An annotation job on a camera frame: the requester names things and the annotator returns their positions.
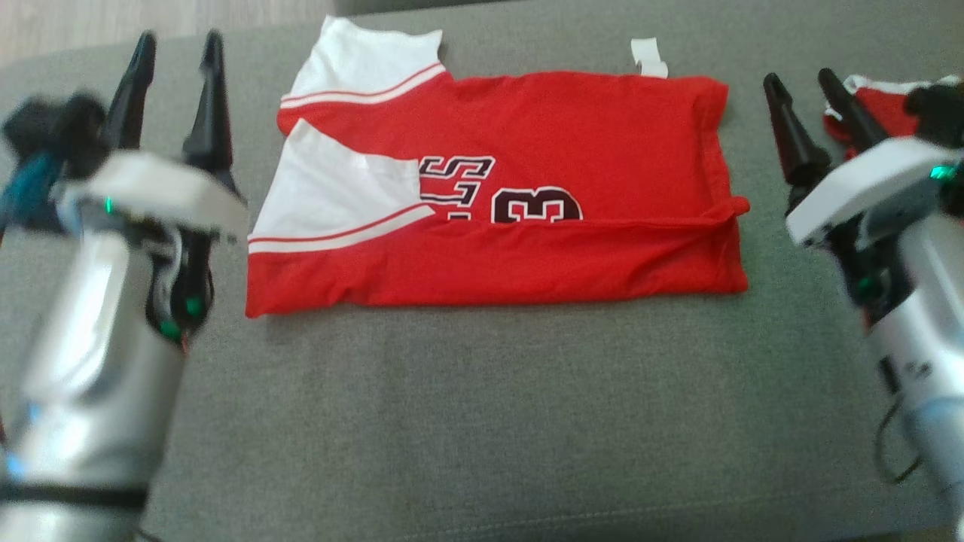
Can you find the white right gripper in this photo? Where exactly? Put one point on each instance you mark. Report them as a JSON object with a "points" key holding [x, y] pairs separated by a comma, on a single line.
{"points": [[866, 184]]}

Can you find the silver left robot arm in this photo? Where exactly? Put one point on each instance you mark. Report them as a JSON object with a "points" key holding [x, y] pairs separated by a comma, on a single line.
{"points": [[90, 376]]}

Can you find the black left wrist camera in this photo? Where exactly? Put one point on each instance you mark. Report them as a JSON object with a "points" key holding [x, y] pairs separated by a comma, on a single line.
{"points": [[53, 124]]}

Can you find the large grey sofa seat cushion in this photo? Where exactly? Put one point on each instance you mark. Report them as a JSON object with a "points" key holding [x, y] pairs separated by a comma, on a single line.
{"points": [[489, 421]]}

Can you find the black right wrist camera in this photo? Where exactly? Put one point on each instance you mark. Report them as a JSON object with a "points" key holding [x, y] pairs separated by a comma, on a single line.
{"points": [[941, 113]]}

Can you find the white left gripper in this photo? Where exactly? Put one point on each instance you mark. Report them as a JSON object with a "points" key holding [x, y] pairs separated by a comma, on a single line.
{"points": [[151, 188]]}

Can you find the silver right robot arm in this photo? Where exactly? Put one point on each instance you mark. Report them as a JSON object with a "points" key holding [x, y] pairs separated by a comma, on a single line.
{"points": [[934, 339]]}

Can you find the red jersey white sleeves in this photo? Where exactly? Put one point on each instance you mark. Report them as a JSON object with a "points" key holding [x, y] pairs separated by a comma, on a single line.
{"points": [[565, 128]]}

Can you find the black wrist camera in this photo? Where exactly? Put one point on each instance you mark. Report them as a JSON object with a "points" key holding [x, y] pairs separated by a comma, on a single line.
{"points": [[53, 124], [941, 113]]}

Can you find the red mesh basketball shorts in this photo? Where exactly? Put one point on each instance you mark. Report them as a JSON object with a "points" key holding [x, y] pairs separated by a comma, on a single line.
{"points": [[877, 104]]}

